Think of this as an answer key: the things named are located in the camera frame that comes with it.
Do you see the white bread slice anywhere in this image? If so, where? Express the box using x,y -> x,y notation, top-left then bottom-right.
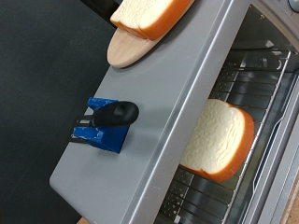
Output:
179,98 -> 256,184
109,0 -> 195,42

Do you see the silver toaster oven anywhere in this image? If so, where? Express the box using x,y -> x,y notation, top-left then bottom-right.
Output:
50,0 -> 299,224

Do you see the round wooden plate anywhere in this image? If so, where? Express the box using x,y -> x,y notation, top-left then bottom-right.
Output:
107,27 -> 171,69

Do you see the metal spatula blue grip block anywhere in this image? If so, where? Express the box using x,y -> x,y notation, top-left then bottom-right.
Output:
68,97 -> 140,154

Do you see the silver oven knob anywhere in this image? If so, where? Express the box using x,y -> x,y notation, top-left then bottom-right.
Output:
288,0 -> 299,13

